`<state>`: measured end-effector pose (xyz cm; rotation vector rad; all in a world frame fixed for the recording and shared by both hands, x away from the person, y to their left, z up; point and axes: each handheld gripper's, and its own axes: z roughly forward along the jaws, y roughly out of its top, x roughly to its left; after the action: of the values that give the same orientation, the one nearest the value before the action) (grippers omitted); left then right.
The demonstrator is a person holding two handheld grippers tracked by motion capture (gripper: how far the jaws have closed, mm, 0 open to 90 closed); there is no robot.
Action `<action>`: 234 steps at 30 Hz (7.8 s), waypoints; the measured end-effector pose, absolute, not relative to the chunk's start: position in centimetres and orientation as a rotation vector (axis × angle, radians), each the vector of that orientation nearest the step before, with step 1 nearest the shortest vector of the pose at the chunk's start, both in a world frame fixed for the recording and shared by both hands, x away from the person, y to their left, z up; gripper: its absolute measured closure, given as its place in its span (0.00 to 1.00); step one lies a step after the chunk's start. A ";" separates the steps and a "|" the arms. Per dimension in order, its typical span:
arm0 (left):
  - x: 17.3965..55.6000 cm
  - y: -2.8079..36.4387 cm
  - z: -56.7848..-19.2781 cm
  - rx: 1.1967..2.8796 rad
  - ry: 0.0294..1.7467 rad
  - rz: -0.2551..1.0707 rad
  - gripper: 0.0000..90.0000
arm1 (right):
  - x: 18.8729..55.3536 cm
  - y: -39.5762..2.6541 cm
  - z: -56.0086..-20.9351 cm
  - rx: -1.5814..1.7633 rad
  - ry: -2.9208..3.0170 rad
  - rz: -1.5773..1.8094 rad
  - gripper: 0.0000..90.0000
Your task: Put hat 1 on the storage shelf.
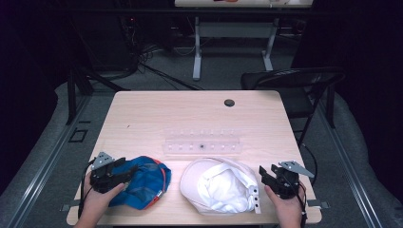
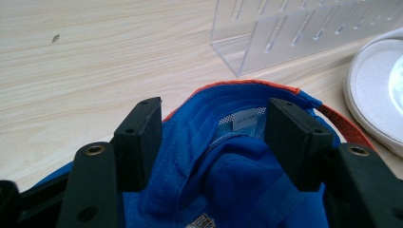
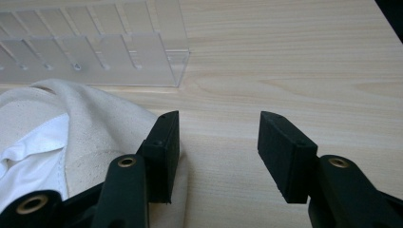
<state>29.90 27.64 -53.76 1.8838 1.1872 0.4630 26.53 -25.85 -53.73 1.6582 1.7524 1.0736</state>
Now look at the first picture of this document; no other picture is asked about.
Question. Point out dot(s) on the person's left hand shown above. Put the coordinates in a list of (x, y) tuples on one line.
[(95, 202)]

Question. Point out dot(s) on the black metal stand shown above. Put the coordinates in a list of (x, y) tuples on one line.
[(72, 95)]

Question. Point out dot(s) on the black folding chair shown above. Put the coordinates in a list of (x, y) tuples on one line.
[(294, 95)]

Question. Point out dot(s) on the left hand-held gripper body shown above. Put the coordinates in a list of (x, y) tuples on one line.
[(102, 177)]

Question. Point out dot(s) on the white cap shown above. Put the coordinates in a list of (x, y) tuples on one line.
[(218, 186)]

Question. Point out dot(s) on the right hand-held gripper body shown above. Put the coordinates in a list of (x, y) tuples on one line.
[(286, 183)]

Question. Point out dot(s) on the black table grommet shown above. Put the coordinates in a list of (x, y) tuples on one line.
[(229, 102)]

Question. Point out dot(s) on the aluminium floor rail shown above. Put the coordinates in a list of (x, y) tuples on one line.
[(351, 164), (47, 164)]

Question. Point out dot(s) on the white desk with grey legs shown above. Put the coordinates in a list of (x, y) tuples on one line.
[(234, 30)]

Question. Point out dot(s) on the grey table bracket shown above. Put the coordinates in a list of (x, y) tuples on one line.
[(68, 207), (318, 204)]

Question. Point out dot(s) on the clear plastic tray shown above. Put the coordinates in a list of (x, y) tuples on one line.
[(202, 142)]

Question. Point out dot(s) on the person's right hand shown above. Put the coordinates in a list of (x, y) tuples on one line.
[(288, 210)]

